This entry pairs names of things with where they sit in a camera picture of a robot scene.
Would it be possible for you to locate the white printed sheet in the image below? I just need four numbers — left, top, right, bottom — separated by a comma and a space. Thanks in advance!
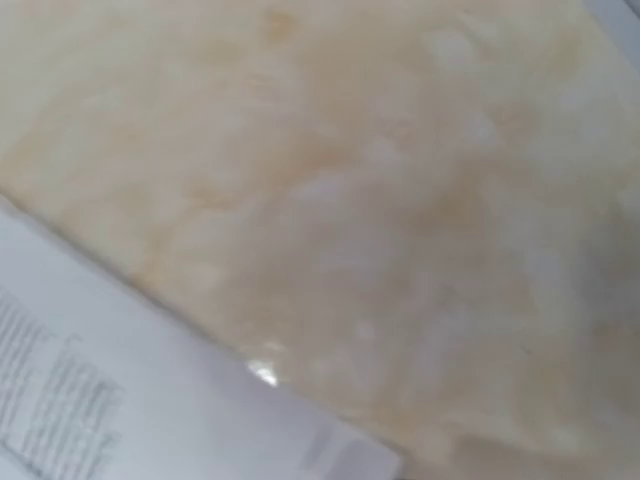
1, 202, 402, 479

